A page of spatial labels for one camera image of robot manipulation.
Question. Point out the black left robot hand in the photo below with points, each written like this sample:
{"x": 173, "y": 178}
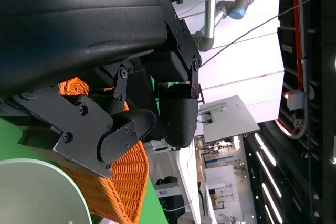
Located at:
{"x": 78, "y": 11}

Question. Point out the grey-green bowl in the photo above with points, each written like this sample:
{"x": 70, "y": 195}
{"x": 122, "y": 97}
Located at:
{"x": 34, "y": 195}

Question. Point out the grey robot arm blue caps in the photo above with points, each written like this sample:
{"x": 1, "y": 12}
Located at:
{"x": 210, "y": 16}

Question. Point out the orange wicker basket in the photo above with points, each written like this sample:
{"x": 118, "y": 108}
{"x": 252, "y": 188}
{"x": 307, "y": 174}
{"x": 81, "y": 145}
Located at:
{"x": 128, "y": 179}

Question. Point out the brown wooden rack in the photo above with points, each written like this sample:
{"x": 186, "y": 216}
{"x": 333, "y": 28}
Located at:
{"x": 201, "y": 95}

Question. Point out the green tablecloth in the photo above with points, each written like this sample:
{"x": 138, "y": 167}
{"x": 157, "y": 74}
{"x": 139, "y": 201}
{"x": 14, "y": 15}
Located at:
{"x": 10, "y": 150}

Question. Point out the grey monitor back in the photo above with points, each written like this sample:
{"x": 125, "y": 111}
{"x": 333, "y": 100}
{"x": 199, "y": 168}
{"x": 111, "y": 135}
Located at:
{"x": 228, "y": 119}

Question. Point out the red pipe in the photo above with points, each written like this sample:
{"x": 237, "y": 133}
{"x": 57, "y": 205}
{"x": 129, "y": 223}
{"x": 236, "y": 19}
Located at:
{"x": 299, "y": 45}

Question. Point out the grey box with orange light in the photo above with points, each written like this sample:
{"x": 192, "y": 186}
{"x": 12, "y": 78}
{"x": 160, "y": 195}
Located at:
{"x": 296, "y": 99}

